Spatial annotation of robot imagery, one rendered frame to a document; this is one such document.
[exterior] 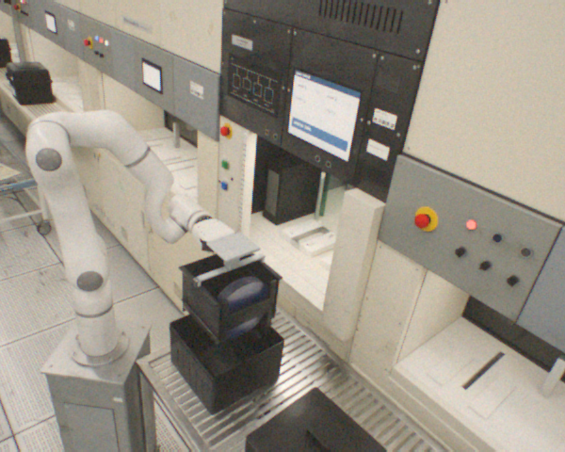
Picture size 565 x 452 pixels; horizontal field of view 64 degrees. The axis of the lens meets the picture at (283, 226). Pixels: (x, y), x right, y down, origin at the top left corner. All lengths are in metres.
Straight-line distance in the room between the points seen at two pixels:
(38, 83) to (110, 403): 2.83
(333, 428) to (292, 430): 0.12
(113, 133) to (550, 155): 1.05
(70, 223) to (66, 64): 3.38
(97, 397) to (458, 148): 1.37
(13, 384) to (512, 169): 2.45
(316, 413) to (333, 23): 1.13
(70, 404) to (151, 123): 2.09
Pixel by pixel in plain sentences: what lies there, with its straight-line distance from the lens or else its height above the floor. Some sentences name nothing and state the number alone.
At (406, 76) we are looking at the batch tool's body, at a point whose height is 1.76.
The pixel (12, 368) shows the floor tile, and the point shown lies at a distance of 2.87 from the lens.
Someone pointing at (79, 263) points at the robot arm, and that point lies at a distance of 1.43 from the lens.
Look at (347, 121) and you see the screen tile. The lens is 1.41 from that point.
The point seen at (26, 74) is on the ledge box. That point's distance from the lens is 4.03.
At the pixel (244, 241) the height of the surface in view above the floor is 1.27.
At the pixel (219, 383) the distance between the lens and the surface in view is 1.43.
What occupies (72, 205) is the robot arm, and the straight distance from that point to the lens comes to 1.38.
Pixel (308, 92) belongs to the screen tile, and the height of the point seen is 1.62.
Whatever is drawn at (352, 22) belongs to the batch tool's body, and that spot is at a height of 1.85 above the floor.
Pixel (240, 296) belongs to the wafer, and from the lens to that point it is 1.33.
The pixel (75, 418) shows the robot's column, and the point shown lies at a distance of 1.88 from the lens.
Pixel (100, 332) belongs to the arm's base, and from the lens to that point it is 1.65.
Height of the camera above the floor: 2.00
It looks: 31 degrees down
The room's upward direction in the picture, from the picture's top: 7 degrees clockwise
